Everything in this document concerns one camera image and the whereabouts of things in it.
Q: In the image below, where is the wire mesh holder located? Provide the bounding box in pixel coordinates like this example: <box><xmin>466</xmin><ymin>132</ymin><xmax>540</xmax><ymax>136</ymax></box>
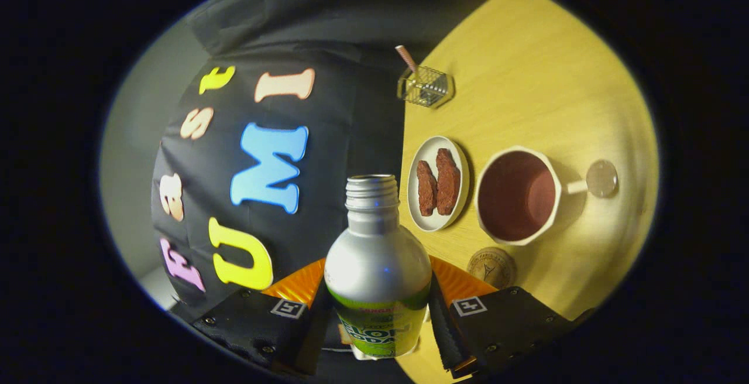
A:
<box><xmin>397</xmin><ymin>66</ymin><xmax>456</xmax><ymax>109</ymax></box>

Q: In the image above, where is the striped straw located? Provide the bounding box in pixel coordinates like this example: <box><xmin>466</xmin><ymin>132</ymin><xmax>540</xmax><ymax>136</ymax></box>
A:
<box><xmin>395</xmin><ymin>45</ymin><xmax>419</xmax><ymax>76</ymax></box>

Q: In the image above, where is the brown meat piece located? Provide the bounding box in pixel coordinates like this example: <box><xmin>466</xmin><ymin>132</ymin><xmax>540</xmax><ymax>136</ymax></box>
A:
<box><xmin>417</xmin><ymin>160</ymin><xmax>439</xmax><ymax>217</ymax></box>
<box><xmin>435</xmin><ymin>148</ymin><xmax>462</xmax><ymax>216</ymax></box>

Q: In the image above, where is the black backdrop cloth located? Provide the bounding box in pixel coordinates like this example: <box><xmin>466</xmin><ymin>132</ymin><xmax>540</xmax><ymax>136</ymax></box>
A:
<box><xmin>150</xmin><ymin>0</ymin><xmax>518</xmax><ymax>321</ymax></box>

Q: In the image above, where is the round cork coaster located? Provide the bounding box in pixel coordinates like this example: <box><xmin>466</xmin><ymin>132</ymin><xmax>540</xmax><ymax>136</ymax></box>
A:
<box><xmin>467</xmin><ymin>247</ymin><xmax>517</xmax><ymax>290</ymax></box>

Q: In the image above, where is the white oval plate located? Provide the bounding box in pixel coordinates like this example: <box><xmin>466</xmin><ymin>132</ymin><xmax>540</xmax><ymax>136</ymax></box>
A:
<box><xmin>407</xmin><ymin>135</ymin><xmax>471</xmax><ymax>232</ymax></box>

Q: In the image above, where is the white cup red inside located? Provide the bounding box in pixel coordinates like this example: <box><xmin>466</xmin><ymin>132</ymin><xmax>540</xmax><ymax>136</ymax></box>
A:
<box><xmin>475</xmin><ymin>146</ymin><xmax>620</xmax><ymax>247</ymax></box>

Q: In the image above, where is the silver juice bottle green label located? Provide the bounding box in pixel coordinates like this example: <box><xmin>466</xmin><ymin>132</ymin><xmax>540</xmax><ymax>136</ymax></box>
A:
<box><xmin>324</xmin><ymin>174</ymin><xmax>432</xmax><ymax>360</ymax></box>

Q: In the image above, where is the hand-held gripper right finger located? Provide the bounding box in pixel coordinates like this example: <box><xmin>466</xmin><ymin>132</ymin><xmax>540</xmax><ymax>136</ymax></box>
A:
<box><xmin>430</xmin><ymin>256</ymin><xmax>595</xmax><ymax>380</ymax></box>

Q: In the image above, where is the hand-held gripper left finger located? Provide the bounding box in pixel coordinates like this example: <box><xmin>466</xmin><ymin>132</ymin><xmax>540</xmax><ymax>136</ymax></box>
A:
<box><xmin>192</xmin><ymin>258</ymin><xmax>329</xmax><ymax>380</ymax></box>

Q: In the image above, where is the wooden table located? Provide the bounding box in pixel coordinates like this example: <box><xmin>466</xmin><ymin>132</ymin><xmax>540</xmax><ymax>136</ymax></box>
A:
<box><xmin>395</xmin><ymin>0</ymin><xmax>661</xmax><ymax>384</ymax></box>

